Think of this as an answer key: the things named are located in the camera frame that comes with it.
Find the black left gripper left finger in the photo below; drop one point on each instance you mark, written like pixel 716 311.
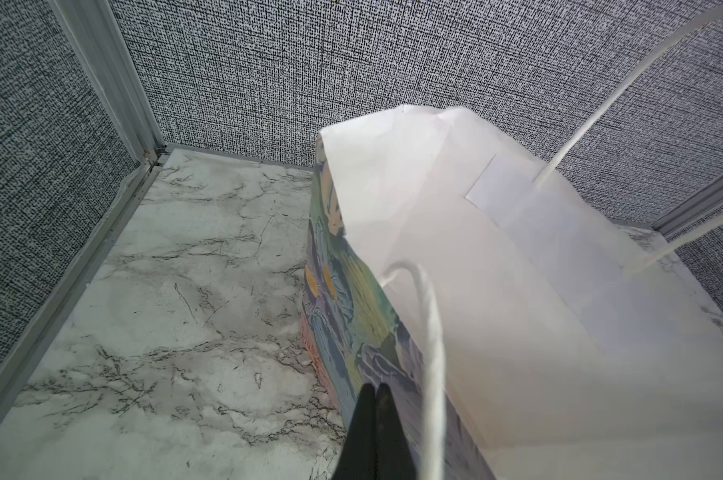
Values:
pixel 357 460

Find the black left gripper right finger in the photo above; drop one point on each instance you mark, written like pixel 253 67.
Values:
pixel 392 455

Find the floral white paper bag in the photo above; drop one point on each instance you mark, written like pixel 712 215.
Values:
pixel 519 332

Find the aluminium enclosure frame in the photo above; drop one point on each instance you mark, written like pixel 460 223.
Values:
pixel 82 105

